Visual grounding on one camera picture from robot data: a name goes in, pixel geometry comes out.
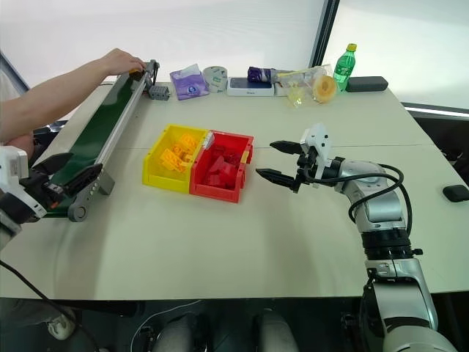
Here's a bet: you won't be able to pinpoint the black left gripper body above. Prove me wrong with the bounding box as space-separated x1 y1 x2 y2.
20 168 71 212

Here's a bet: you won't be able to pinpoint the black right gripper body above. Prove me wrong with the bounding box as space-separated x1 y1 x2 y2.
292 145 320 193

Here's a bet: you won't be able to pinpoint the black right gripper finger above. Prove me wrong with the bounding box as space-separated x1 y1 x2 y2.
269 140 303 155
255 167 298 190

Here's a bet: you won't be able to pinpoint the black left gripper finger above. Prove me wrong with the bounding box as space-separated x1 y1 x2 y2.
31 152 75 178
64 163 104 196

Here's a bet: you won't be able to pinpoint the person's bare hand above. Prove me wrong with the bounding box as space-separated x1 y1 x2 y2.
100 48 146 75

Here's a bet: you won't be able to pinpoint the clear yellow toy blocks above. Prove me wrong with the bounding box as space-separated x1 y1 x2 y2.
287 86 307 110

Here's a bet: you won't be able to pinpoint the red toy block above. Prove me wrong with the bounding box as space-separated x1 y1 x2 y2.
215 144 245 166
206 155 240 191

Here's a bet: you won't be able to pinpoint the red plastic bin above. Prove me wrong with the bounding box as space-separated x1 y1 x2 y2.
188 129 255 204

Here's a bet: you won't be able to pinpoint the yellow round tape roll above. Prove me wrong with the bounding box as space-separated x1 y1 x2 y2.
311 74 338 106

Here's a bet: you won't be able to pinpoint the white flat box blue lid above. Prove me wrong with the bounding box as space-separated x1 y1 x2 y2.
226 76 276 98

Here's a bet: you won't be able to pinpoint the clear plastic bag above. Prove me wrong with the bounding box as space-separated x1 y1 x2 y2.
274 63 339 110

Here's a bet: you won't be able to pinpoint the yellow plastic bin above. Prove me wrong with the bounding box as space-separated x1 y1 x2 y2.
141 123 211 194

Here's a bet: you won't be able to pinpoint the purple folded umbrella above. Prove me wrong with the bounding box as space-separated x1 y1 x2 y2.
247 66 278 84

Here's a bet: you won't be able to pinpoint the green plastic bottle yellow cap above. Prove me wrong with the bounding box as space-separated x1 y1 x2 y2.
332 43 358 93

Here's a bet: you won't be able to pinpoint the grey tape roll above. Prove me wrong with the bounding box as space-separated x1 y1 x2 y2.
202 65 229 94

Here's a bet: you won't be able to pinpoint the black oblong case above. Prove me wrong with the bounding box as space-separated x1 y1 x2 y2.
344 76 390 93

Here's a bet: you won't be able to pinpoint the purple tissue pack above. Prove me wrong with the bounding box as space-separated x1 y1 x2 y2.
169 63 211 101

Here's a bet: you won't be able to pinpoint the white object under table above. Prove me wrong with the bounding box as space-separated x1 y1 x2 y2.
46 310 77 340

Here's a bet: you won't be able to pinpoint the small black oval case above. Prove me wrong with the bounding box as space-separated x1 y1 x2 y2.
441 184 469 202

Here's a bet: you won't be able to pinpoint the grey rounded shape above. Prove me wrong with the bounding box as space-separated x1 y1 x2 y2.
156 314 207 352
255 309 298 352

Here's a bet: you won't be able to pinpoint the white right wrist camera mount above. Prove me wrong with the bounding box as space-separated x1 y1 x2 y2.
300 122 333 180

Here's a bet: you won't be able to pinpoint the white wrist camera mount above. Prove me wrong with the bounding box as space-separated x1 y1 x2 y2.
300 122 333 180
0 145 48 224

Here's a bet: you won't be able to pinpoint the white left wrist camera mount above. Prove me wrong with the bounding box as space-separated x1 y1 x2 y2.
0 145 48 224

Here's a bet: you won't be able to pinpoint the green conveyor belt grey frame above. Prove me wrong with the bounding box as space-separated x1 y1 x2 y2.
43 59 161 223

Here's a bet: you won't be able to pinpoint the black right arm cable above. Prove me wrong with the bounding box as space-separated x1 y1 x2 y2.
347 164 412 235

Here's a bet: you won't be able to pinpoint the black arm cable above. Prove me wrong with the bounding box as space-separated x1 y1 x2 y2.
347 164 412 235
0 259 100 352

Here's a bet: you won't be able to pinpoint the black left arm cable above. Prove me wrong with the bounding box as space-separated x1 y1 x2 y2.
0 259 100 352

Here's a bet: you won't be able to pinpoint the dark window frame post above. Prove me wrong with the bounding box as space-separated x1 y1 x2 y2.
310 0 341 69

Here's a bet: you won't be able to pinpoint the thin white cable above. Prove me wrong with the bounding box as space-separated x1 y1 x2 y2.
130 299 203 352

